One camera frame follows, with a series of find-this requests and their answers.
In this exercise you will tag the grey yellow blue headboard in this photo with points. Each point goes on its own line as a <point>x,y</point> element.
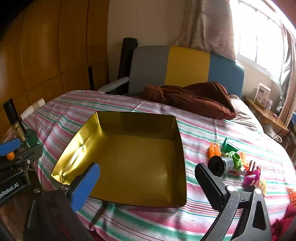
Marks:
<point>187,67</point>

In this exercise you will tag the green plastic spool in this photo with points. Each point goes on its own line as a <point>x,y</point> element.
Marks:
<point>229,146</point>

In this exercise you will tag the black and silver cylinder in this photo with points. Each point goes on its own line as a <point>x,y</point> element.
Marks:
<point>218,165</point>

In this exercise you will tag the beige patterned curtain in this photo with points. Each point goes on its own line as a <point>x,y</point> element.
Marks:
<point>208,25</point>

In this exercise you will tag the wooden wardrobe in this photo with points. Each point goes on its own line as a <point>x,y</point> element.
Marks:
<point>46,46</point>

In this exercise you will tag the black rolled mat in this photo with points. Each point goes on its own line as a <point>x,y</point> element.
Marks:
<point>126,58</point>

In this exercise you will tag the dark green bottle cap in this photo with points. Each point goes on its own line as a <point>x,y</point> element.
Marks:
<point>31,139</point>

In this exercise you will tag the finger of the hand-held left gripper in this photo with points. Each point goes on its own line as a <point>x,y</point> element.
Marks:
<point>30,154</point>
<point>9,147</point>

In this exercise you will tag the striped bedsheet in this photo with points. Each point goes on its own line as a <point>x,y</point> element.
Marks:
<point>208,129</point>

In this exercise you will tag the red toy piece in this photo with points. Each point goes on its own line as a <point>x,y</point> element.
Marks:
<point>251,166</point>

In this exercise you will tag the light green toy gear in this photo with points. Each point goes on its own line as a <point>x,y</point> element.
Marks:
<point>236,160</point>

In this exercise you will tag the white chair armrest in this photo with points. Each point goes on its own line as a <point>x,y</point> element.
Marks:
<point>113,84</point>

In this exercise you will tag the orange cube block toy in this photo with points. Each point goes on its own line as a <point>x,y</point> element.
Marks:
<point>215,150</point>

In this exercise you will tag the gold-lined square tin box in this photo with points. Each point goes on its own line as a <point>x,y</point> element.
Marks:
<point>138,157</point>

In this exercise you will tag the white bed rail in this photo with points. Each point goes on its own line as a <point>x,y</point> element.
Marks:
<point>32,107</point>

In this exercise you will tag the amber glass bottle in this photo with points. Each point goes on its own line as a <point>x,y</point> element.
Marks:
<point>19,132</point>

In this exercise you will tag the grey side curtain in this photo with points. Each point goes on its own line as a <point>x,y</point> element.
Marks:
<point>289,81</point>

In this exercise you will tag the beige oval toy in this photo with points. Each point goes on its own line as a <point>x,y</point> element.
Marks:
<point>262,185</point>

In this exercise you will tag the purple plastic toy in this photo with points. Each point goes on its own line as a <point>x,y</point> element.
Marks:
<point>251,179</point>

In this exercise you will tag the black tube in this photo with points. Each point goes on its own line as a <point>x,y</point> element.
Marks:
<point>10,111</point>

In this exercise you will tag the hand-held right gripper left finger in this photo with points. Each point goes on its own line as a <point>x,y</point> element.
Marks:
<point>85,185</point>

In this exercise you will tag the brown quilt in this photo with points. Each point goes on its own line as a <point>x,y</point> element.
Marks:
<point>196,97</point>

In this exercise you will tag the wooden side desk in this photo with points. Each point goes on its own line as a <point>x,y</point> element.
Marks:
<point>266,115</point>

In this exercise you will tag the dark red cloth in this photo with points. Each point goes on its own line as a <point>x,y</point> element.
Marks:
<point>285,226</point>

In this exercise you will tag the beige bed sheet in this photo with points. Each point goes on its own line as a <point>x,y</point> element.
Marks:
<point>242,113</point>

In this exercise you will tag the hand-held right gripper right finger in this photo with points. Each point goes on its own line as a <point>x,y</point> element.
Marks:
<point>208,180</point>

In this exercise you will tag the window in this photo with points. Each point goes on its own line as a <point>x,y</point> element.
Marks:
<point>256,34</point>

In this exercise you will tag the orange ribbed toy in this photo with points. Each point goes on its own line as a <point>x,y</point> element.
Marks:
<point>291,194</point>

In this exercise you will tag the white carton box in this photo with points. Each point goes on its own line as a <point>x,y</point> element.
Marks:
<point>262,93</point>

